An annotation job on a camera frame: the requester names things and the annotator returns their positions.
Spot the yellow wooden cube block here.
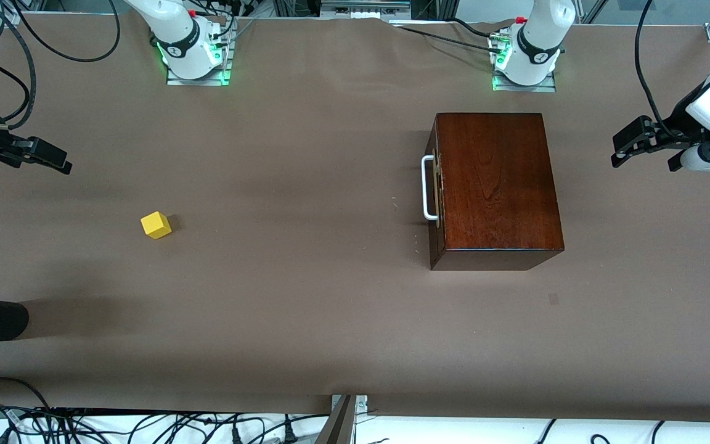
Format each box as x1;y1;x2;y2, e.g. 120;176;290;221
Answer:
141;211;173;240

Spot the wooden drawer with white handle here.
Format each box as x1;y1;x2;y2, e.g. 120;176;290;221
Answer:
422;148;445;230

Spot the dark brown wooden cabinet box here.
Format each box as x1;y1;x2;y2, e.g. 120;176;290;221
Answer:
427;112;565;271

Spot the brown table cover sheet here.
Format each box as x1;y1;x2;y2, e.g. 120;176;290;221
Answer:
0;12;710;423

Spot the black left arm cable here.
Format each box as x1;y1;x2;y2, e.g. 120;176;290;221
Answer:
635;0;679;139

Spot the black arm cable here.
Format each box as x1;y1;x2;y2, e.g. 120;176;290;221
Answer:
0;0;121;130
635;0;679;139

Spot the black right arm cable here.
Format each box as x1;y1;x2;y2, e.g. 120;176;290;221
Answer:
0;0;121;130

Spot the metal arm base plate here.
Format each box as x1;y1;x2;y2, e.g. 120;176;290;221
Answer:
166;25;232;87
492;34;557;93

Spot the grey cable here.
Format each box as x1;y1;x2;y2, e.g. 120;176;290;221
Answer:
226;17;258;44

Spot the metal frame bar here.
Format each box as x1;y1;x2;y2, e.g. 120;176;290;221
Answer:
321;0;411;19

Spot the aluminium strut with bracket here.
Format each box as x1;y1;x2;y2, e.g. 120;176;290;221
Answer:
315;395;368;444

